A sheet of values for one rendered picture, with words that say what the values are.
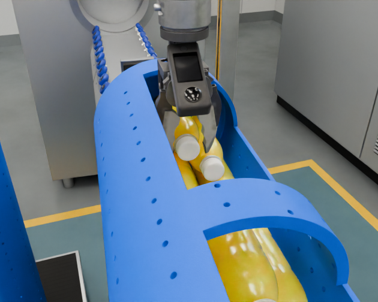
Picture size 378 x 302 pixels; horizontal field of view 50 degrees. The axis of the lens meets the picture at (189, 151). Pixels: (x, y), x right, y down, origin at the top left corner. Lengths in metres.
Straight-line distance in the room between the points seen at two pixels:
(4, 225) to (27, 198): 1.28
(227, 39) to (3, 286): 1.05
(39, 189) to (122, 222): 2.12
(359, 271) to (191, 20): 1.74
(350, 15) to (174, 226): 2.35
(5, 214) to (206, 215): 0.92
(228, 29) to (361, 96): 1.38
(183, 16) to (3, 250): 0.94
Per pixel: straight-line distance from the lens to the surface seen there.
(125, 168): 0.55
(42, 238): 2.26
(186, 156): 0.67
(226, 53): 1.44
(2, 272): 1.36
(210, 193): 0.43
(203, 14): 0.58
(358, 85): 2.65
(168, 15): 0.58
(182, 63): 0.59
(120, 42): 1.92
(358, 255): 2.21
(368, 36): 2.56
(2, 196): 1.24
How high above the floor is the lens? 1.50
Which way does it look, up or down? 33 degrees down
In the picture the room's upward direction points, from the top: straight up
